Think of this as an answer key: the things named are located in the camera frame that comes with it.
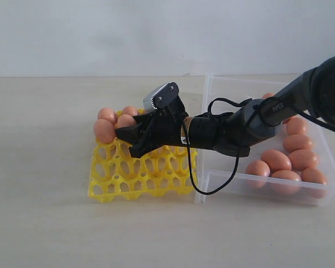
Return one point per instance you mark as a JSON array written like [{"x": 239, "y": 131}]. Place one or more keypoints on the brown egg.
[
  {"x": 104, "y": 131},
  {"x": 267, "y": 95},
  {"x": 296, "y": 125},
  {"x": 109, "y": 114},
  {"x": 286, "y": 189},
  {"x": 258, "y": 168},
  {"x": 130, "y": 110},
  {"x": 284, "y": 122},
  {"x": 276, "y": 160},
  {"x": 126, "y": 120},
  {"x": 297, "y": 142},
  {"x": 302, "y": 159},
  {"x": 313, "y": 175}
]

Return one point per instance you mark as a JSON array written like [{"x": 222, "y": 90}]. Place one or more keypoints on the yellow plastic egg tray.
[{"x": 115, "y": 174}]

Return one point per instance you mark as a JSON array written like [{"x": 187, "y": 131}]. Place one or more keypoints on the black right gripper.
[{"x": 155, "y": 129}]

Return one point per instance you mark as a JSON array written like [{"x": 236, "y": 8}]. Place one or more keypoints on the clear plastic bin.
[{"x": 214, "y": 168}]

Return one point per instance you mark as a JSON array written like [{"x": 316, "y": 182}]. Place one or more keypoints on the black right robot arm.
[{"x": 311, "y": 95}]

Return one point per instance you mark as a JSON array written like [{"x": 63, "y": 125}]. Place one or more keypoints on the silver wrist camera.
[{"x": 160, "y": 96}]

